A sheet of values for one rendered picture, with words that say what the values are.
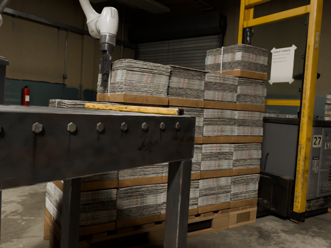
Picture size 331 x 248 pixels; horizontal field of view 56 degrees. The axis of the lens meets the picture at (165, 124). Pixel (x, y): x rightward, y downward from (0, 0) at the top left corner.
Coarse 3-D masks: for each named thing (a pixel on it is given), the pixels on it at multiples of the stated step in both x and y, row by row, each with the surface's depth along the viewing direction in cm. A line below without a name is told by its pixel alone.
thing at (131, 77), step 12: (120, 60) 166; (132, 60) 163; (120, 72) 165; (132, 72) 163; (144, 72) 168; (156, 72) 172; (168, 72) 176; (120, 84) 165; (132, 84) 164; (144, 84) 169; (156, 84) 173
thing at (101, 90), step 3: (99, 66) 191; (99, 69) 191; (99, 72) 191; (99, 75) 190; (108, 75) 180; (99, 78) 190; (99, 81) 190; (99, 84) 189; (99, 87) 188; (102, 87) 185; (105, 87) 181; (99, 90) 188; (102, 90) 184; (105, 90) 180; (99, 93) 189; (102, 93) 185; (105, 93) 181; (108, 102) 186; (111, 102) 181
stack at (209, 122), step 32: (224, 128) 208; (192, 160) 193; (224, 160) 209; (96, 192) 161; (128, 192) 170; (160, 192) 182; (192, 192) 195; (224, 192) 211; (96, 224) 161; (160, 224) 186; (224, 224) 214
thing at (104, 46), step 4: (100, 44) 175; (104, 44) 173; (108, 44) 173; (100, 48) 174; (104, 48) 173; (108, 48) 173; (112, 48) 175; (104, 52) 176; (108, 52) 173; (112, 52) 176
